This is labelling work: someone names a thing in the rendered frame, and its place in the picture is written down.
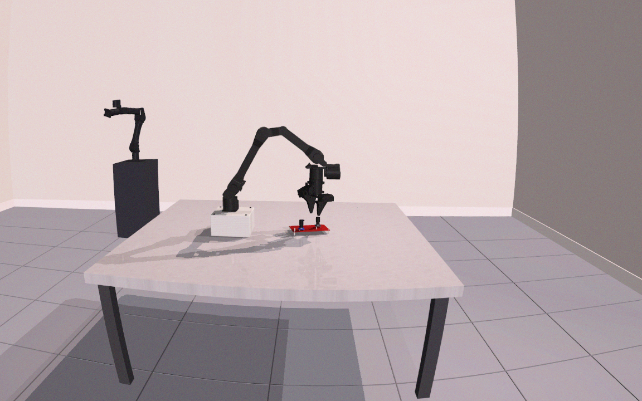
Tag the red circuit board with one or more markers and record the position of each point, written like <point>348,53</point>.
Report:
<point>309,228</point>

